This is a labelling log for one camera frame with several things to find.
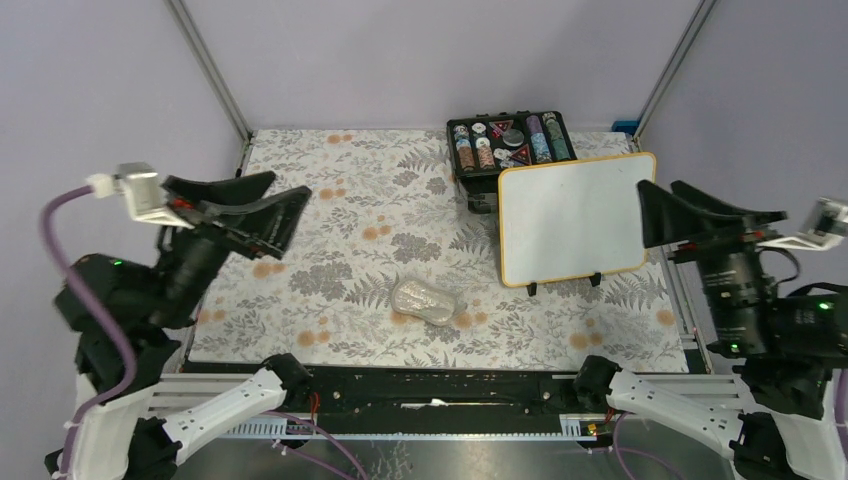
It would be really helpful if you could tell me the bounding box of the aluminium frame post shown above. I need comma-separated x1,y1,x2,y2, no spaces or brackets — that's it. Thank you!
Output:
632,0,719,145
164,0,253,144

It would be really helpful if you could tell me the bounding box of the blue clamp block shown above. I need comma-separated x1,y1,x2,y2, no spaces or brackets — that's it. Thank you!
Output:
611,120,640,136

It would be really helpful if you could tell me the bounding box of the right aluminium frame post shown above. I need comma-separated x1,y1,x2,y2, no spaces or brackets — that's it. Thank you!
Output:
632,0,719,145

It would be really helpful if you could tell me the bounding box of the yellow framed whiteboard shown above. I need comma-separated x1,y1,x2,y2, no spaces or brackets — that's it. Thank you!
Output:
497,152,657,288

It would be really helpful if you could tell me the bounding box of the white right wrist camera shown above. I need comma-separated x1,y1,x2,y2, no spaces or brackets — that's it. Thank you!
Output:
760,197,847,252

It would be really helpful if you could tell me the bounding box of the black poker chip case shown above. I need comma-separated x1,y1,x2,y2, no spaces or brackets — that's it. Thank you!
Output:
446,110,577,214

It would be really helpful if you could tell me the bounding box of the grey round dealer button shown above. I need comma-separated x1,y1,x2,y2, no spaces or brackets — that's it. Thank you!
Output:
502,128,525,148

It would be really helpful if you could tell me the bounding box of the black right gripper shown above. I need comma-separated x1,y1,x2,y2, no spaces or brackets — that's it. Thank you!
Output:
629,175,779,349

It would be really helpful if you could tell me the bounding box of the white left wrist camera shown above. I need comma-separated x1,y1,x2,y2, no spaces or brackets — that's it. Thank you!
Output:
86,162,191,228

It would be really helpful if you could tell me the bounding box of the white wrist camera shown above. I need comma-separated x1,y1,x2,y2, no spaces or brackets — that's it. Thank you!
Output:
86,162,191,228
760,197,847,252

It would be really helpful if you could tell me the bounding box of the floral patterned table mat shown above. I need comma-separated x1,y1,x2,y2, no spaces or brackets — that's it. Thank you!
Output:
188,130,688,373

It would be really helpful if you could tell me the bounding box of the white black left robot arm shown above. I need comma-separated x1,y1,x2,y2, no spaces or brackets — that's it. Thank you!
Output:
40,163,312,479

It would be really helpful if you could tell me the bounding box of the left aluminium frame post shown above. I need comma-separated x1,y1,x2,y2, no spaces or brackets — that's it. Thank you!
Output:
164,0,253,144

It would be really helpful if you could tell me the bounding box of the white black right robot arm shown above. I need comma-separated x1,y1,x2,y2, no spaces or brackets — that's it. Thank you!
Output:
573,180,847,479

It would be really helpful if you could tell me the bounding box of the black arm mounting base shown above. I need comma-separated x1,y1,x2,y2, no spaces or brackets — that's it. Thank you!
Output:
182,360,637,439

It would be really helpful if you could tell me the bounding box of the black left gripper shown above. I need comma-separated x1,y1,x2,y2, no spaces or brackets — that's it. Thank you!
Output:
151,169,317,327

